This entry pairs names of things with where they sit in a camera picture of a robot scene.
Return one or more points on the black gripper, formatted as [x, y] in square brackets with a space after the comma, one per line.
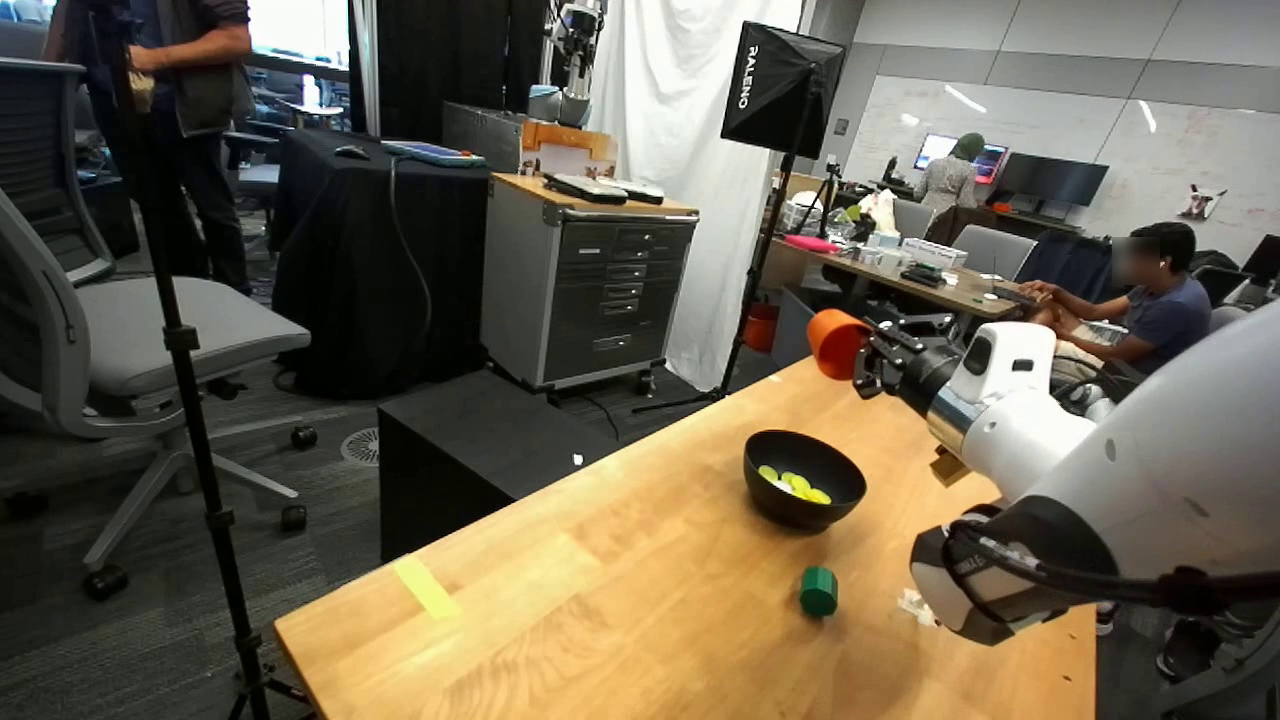
[906, 359]

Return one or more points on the orange cup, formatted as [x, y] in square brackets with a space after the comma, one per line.
[834, 343]

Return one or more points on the yellow and white chips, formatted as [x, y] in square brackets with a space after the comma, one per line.
[792, 485]

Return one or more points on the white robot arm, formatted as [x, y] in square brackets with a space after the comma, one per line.
[1171, 499]

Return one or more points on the black bowl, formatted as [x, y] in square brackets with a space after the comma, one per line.
[818, 463]

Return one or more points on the computer monitor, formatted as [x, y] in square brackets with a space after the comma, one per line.
[1051, 187]

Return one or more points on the green block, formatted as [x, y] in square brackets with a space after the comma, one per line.
[818, 592]

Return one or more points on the seated person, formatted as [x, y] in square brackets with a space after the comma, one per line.
[1163, 314]

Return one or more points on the black softbox light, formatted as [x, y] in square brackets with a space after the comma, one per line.
[780, 88]

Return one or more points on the grey drawer cabinet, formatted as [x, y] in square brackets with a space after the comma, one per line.
[575, 289]

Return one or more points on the black low cabinet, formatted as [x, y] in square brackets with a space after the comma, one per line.
[450, 455]

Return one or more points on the black draped table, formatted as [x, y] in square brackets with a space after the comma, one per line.
[382, 258]

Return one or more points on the yellow tape strip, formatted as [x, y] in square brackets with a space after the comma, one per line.
[427, 590]

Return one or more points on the black tripod stand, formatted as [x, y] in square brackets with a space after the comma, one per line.
[182, 351]

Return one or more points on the standing person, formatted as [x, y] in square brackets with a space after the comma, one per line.
[165, 80]

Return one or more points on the grey office chair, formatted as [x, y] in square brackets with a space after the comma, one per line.
[80, 352]

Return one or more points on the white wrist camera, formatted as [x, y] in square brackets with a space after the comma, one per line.
[1006, 361]

